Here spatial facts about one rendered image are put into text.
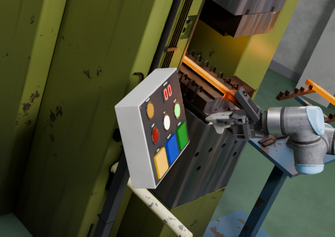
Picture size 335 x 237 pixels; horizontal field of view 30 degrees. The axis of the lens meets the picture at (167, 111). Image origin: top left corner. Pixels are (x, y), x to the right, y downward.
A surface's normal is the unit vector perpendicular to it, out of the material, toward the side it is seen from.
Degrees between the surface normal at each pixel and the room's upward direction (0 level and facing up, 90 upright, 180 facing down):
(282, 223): 0
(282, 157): 0
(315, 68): 90
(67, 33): 90
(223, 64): 90
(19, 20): 90
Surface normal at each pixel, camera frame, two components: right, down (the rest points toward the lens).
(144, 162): -0.35, 0.40
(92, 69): -0.69, 0.17
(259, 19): 0.66, 0.56
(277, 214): 0.31, -0.81
